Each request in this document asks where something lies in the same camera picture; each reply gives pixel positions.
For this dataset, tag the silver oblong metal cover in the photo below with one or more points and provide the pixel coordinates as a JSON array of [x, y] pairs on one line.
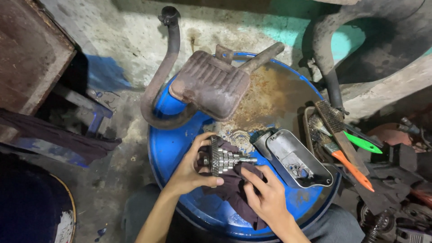
[[287, 152]]

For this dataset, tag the dark maroon rag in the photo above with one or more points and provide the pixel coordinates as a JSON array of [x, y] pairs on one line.
[[233, 194]]

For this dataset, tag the heap of motorcycle parts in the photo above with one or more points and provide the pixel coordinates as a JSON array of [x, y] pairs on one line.
[[398, 189]]

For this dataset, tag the dark hanging cloth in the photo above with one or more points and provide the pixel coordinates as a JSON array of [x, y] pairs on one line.
[[50, 135]]

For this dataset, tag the small metal rings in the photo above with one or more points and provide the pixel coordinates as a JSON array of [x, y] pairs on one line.
[[297, 170]]

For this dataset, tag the dirty grey motorcycle frame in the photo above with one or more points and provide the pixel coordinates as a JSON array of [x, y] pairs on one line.
[[388, 44]]

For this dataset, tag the brown metal tray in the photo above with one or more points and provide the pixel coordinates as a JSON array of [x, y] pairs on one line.
[[306, 128]]

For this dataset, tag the person's grey trousers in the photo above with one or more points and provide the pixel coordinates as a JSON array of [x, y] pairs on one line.
[[330, 227]]

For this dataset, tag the steel gear shaft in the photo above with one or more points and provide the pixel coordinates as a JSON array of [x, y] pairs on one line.
[[224, 160]]

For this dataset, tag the rusty exhaust muffler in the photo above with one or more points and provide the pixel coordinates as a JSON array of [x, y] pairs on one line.
[[211, 84]]

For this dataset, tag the dark round drum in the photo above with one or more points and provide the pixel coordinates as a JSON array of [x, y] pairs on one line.
[[30, 202]]

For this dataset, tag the rusty metal cabinet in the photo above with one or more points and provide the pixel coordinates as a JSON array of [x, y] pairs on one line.
[[30, 50]]

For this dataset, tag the person's right hand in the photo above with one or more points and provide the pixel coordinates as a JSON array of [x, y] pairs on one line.
[[270, 199]]

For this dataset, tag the blue metal drum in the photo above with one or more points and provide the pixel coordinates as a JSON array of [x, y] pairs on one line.
[[168, 152]]

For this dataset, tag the person's left hand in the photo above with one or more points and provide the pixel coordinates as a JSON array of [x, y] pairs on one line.
[[184, 172]]

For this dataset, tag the blue metal stool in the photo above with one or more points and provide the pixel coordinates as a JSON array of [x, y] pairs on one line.
[[96, 113]]

